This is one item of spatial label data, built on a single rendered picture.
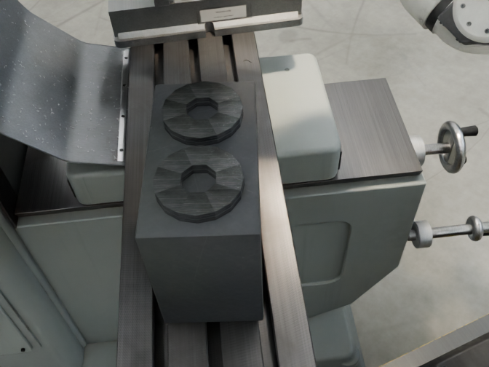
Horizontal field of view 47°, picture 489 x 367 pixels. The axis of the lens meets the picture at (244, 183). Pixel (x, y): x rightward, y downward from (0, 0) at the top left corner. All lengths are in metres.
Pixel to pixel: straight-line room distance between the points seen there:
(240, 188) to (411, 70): 2.05
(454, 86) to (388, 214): 1.40
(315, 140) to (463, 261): 1.04
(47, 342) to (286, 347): 0.84
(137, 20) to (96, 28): 1.83
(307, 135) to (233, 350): 0.48
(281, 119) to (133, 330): 0.51
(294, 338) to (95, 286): 0.71
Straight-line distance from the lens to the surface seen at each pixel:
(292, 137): 1.01
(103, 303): 1.37
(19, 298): 1.25
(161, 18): 1.05
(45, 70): 1.07
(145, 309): 0.71
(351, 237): 1.22
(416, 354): 1.31
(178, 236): 0.53
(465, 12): 0.67
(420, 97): 2.42
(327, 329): 1.52
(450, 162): 1.31
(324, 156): 1.00
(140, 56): 1.04
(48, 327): 1.37
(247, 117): 0.62
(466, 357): 1.12
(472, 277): 1.92
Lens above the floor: 1.58
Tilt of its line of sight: 51 degrees down
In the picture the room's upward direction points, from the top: 4 degrees counter-clockwise
